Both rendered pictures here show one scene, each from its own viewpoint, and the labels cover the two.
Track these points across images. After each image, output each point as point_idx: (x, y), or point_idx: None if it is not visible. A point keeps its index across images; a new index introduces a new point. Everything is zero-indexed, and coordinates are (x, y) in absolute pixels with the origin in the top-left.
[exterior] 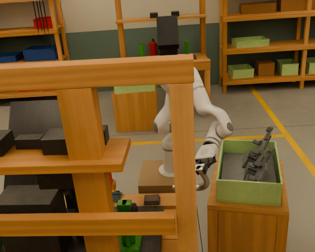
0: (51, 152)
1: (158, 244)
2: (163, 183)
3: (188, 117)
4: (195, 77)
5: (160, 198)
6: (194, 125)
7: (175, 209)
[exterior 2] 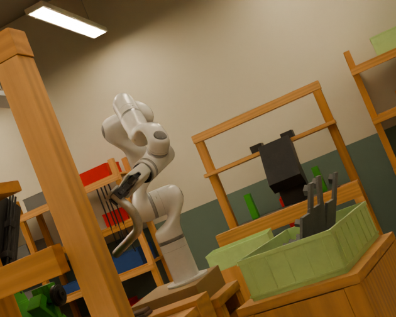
0: None
1: None
2: (163, 295)
3: (26, 98)
4: (124, 102)
5: (152, 312)
6: (38, 106)
7: (168, 316)
